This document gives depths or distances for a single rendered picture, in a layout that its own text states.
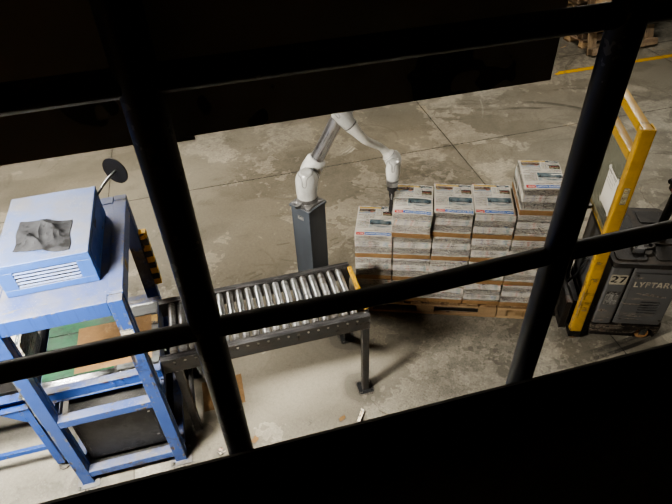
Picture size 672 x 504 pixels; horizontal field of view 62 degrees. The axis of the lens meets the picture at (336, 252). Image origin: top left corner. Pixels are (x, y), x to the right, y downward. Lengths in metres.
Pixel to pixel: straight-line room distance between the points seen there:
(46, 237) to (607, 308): 3.83
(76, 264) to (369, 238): 2.12
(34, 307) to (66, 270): 0.23
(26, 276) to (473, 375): 3.06
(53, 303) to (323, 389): 2.07
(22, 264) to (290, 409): 2.10
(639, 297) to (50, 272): 3.91
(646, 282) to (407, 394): 1.90
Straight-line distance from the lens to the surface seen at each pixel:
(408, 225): 4.15
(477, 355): 4.59
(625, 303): 4.75
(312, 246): 4.43
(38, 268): 3.13
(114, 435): 4.03
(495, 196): 4.33
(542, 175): 4.23
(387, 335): 4.63
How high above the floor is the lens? 3.52
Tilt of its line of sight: 41 degrees down
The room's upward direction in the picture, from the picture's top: 3 degrees counter-clockwise
